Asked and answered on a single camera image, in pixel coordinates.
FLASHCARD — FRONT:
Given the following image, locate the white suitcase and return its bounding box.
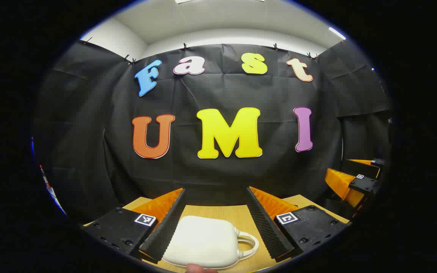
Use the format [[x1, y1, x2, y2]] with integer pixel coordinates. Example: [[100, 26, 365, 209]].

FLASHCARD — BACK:
[[162, 215, 260, 270]]

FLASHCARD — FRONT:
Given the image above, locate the ceiling light strip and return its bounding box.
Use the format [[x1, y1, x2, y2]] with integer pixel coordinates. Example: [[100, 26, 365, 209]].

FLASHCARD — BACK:
[[329, 27, 347, 41]]

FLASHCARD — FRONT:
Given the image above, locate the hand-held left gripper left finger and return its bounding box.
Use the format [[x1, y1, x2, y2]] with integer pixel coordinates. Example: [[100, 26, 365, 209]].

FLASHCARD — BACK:
[[81, 188, 187, 265]]

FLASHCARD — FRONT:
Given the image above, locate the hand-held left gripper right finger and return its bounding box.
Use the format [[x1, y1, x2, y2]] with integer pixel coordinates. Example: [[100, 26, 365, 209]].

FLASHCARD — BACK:
[[246, 186, 352, 263]]

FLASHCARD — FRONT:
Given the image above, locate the black backdrop cloth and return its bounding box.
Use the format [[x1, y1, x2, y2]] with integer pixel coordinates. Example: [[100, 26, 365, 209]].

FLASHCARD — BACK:
[[33, 40, 393, 224]]

